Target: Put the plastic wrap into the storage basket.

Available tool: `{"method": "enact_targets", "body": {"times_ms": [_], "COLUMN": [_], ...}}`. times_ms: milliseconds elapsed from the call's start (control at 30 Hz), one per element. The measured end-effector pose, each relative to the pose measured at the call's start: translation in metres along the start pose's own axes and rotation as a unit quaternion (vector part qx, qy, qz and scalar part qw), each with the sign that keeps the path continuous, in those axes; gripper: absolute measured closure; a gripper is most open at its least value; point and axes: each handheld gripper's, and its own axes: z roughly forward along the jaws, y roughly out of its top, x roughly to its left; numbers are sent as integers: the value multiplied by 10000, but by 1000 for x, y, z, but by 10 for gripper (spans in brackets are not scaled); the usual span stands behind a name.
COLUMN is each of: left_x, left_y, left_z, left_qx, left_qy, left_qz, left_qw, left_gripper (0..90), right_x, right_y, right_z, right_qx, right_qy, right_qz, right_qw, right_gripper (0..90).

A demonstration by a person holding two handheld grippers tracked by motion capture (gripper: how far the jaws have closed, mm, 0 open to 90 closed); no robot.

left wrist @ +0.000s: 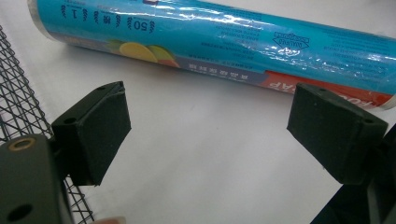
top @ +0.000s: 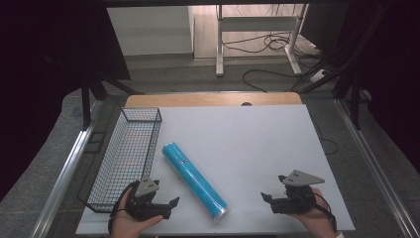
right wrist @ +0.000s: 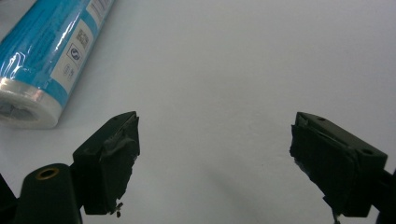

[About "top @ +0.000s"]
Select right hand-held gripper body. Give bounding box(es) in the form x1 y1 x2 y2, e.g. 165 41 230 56
269 170 326 215

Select white cabinet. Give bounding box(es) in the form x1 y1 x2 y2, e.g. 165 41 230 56
106 5 196 58

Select long black floor cable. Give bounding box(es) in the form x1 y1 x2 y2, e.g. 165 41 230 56
242 68 300 93

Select white metal desk frame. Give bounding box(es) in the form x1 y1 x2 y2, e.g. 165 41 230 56
215 3 310 78

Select thin black cable loop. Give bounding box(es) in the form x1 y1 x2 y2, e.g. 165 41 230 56
313 122 339 157

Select aluminium rail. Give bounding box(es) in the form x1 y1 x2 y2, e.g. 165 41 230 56
334 98 420 238
30 99 105 238

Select black metal stand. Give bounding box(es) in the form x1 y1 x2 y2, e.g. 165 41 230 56
288 4 392 94

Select wooden table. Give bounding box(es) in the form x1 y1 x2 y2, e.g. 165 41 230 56
125 91 303 109

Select person's right hand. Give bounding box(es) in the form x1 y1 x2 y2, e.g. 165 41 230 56
287 187 337 238

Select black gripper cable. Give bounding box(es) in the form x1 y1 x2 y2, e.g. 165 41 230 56
107 179 141 235
311 191 339 233

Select black tripod stand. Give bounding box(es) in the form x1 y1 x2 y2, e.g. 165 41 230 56
79 74 146 131

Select white power strip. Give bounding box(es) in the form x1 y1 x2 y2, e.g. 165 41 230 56
309 68 329 84

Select blue cylindrical tube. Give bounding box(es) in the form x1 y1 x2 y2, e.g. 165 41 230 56
160 141 231 223

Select tangled black floor cables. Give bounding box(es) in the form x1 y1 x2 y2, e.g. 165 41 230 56
221 30 321 57

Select black wire basket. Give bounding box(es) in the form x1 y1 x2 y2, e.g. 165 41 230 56
76 106 163 214

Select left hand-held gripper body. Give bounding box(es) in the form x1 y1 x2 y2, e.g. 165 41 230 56
124 177 173 222

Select dark curtain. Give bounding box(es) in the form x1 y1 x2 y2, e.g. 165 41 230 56
0 0 132 202
333 0 420 167

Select white table mat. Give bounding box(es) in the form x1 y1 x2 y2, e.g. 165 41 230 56
75 104 357 236

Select person's left hand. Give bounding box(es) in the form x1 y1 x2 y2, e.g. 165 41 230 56
110 197 164 238

